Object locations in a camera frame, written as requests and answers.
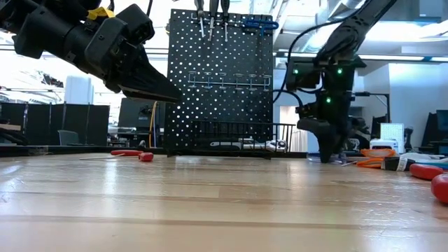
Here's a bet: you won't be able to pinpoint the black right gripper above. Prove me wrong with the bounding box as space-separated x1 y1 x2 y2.
297 59 367 164

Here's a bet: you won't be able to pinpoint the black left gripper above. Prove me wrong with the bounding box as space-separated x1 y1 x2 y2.
64 17 183 104

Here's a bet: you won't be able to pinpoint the blue screwdriver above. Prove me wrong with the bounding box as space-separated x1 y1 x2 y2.
328 152 358 167

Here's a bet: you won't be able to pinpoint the black screwdriver with long shaft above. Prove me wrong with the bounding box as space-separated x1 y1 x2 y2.
194 0 207 39

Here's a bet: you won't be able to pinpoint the large black screwdriver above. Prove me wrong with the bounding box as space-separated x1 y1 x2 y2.
208 0 220 42

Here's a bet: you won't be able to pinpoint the small black screwdriver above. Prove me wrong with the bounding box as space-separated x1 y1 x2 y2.
220 0 231 43

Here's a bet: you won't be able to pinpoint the blue T-handle hex key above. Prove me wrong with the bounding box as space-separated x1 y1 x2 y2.
241 17 280 39

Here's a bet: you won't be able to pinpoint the white printer box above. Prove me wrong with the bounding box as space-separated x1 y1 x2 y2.
370 138 400 153

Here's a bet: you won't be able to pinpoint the silver ratchet wrench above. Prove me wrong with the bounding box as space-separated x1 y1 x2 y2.
209 138 288 153

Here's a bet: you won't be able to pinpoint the small white pegboard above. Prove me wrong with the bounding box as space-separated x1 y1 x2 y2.
379 122 405 141

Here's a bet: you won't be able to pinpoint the white column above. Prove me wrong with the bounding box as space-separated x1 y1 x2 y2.
64 75 95 105

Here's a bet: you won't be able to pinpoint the black partition panels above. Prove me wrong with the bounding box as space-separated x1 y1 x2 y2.
0 101 110 146

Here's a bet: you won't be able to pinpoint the black metal pegboard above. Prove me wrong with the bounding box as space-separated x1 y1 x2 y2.
164 8 274 157

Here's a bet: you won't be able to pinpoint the white work glove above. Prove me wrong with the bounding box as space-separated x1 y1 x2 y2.
398 150 447 162

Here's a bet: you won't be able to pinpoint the yellow tape tag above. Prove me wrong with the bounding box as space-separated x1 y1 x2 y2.
86 6 116 21

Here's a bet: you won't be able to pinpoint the grey chair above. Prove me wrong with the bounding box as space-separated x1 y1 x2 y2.
57 128 81 146

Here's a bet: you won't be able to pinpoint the black monitor group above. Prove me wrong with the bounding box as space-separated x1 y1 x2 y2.
421 108 448 155

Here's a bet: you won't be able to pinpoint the ceiling light strip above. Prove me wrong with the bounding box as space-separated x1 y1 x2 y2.
365 54 426 61
274 52 318 59

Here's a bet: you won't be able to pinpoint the yellow hanging cable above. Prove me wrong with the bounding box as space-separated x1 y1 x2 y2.
148 100 160 148

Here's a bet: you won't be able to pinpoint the orange cable bundle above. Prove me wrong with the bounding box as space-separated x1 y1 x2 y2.
356 148 397 169

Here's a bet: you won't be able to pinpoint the black stand frame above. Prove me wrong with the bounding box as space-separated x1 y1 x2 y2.
353 90 391 123

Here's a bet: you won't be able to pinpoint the black strap with white label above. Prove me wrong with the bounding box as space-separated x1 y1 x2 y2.
381 155 419 172

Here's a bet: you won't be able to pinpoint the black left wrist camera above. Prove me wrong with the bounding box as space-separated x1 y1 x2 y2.
114 3 156 46

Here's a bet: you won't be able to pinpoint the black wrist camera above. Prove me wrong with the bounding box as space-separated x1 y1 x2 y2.
114 3 156 46
286 57 322 91

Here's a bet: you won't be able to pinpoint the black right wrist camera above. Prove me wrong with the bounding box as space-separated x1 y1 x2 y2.
286 57 322 91

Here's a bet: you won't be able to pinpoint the black wire basket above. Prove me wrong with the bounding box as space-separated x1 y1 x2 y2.
190 120 297 159

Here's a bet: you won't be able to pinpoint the black aluminium rig frame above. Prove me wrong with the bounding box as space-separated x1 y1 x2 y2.
0 143 363 160

